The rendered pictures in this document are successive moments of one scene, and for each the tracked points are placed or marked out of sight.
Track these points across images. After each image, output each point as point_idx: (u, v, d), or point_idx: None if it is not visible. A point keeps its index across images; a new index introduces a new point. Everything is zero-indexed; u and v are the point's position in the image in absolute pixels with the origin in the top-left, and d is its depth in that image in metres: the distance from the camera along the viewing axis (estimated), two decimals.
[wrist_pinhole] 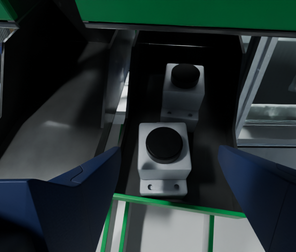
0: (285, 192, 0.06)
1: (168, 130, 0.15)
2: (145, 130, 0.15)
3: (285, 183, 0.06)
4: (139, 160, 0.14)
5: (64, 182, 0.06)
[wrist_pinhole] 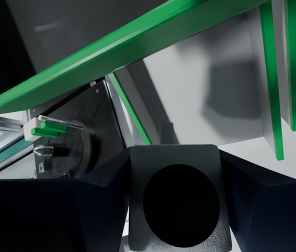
0: (256, 192, 0.06)
1: (186, 163, 0.08)
2: (143, 163, 0.08)
3: (256, 183, 0.06)
4: (132, 231, 0.07)
5: (91, 182, 0.06)
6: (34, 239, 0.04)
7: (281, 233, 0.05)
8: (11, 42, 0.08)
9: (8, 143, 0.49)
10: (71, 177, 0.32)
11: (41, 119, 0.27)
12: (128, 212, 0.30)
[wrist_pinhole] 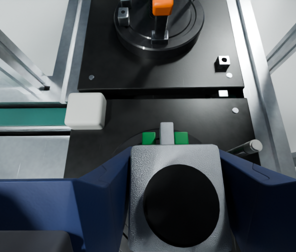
0: (256, 192, 0.06)
1: (186, 163, 0.08)
2: (143, 163, 0.08)
3: (256, 183, 0.06)
4: (132, 231, 0.07)
5: (91, 182, 0.06)
6: (34, 239, 0.04)
7: (281, 233, 0.05)
8: None
9: (0, 102, 0.25)
10: None
11: (245, 146, 0.11)
12: None
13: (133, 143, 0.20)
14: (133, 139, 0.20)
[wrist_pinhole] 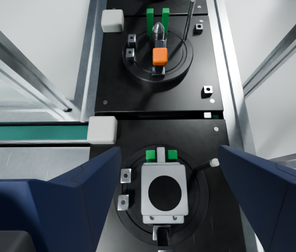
0: (285, 192, 0.06)
1: (168, 174, 0.17)
2: (147, 174, 0.17)
3: (285, 183, 0.06)
4: (143, 206, 0.16)
5: (64, 182, 0.06)
6: None
7: None
8: None
9: (33, 121, 0.32)
10: (170, 235, 0.23)
11: (210, 162, 0.18)
12: None
13: (139, 155, 0.27)
14: (139, 152, 0.27)
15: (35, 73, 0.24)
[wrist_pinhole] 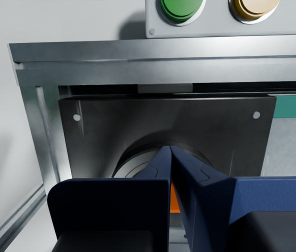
0: (196, 192, 0.06)
1: None
2: None
3: (196, 184, 0.06)
4: None
5: None
6: (122, 239, 0.04)
7: (209, 233, 0.05)
8: None
9: None
10: None
11: None
12: (83, 73, 0.19)
13: None
14: None
15: None
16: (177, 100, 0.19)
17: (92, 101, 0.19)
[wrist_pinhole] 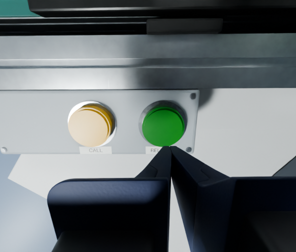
0: (196, 192, 0.06)
1: None
2: None
3: (196, 184, 0.06)
4: None
5: None
6: (122, 239, 0.04)
7: (209, 233, 0.05)
8: None
9: None
10: None
11: None
12: (287, 50, 0.15)
13: None
14: None
15: None
16: (167, 5, 0.13)
17: (294, 5, 0.13)
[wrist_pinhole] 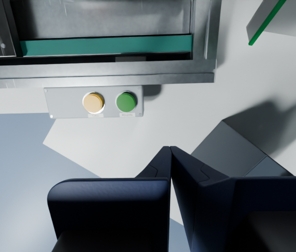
0: (196, 192, 0.06)
1: None
2: None
3: (196, 184, 0.06)
4: None
5: None
6: (122, 239, 0.04)
7: (209, 233, 0.05)
8: None
9: None
10: None
11: None
12: (176, 67, 0.34)
13: None
14: None
15: None
16: None
17: None
